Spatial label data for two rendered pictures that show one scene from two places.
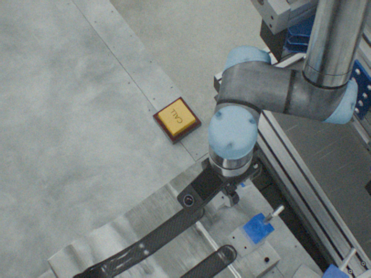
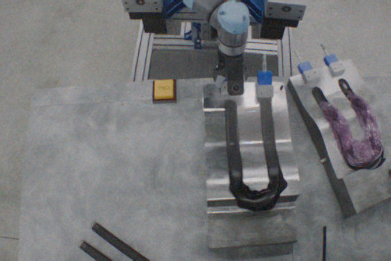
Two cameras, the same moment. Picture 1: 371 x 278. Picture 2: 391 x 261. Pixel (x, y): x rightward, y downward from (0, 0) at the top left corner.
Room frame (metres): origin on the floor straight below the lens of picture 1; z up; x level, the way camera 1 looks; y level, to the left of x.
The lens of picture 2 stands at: (0.13, 0.48, 2.00)
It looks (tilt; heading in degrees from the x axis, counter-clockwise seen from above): 69 degrees down; 304
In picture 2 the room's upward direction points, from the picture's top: 5 degrees counter-clockwise
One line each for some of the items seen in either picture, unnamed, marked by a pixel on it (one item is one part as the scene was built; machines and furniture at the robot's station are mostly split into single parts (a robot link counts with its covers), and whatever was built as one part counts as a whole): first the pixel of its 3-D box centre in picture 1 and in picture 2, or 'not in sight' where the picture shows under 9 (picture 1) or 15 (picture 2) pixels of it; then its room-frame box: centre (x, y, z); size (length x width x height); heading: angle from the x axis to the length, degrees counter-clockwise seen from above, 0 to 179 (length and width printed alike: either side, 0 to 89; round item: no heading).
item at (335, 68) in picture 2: not in sight; (329, 58); (0.10, -0.36, 0.86); 0.13 x 0.05 x 0.05; 138
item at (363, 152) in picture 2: not in sight; (355, 125); (-0.06, -0.14, 0.90); 0.26 x 0.18 x 0.08; 138
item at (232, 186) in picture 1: (232, 164); (230, 54); (0.37, -0.08, 1.04); 0.09 x 0.08 x 0.12; 121
